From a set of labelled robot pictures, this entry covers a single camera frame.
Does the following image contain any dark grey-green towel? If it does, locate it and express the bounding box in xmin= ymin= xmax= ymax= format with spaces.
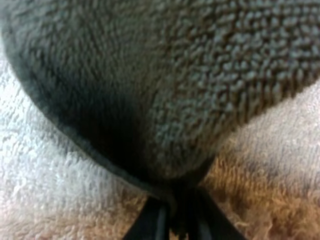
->
xmin=0 ymin=0 xmax=320 ymax=202

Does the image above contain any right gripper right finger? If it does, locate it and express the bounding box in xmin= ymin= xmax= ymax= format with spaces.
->
xmin=178 ymin=186 xmax=249 ymax=240

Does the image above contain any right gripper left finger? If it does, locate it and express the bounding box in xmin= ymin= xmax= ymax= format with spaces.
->
xmin=121 ymin=196 xmax=176 ymax=240

